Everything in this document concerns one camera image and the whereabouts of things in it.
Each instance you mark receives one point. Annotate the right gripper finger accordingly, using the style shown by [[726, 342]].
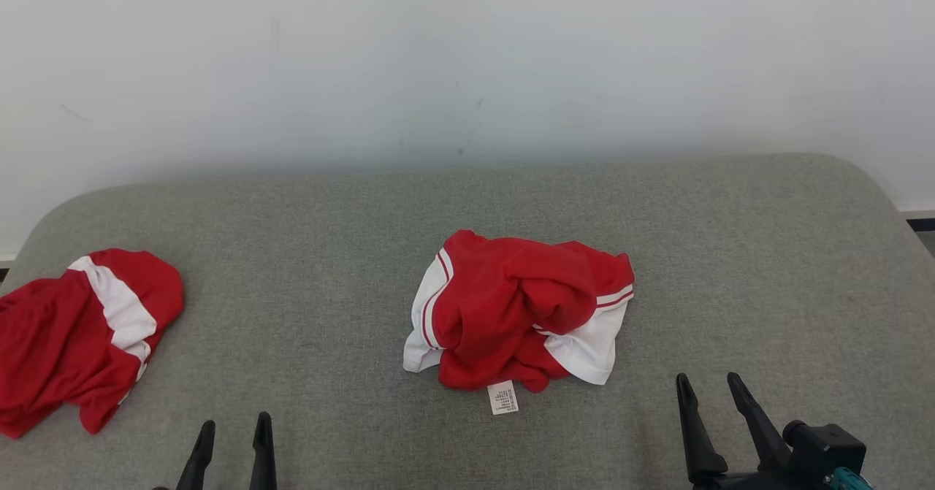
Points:
[[700, 442], [763, 431]]

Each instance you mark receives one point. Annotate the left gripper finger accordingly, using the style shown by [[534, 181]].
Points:
[[197, 464], [263, 461]]

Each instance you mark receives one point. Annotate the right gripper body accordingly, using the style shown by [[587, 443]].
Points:
[[760, 482]]

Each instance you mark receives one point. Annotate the red white basketball jersey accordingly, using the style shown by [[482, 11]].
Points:
[[497, 307], [44, 344]]

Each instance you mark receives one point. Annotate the grey fabric sofa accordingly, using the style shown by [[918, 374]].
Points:
[[329, 256]]

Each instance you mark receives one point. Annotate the black skirting strip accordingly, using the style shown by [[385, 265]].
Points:
[[922, 223]]

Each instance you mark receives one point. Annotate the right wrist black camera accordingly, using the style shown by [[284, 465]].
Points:
[[829, 446]]

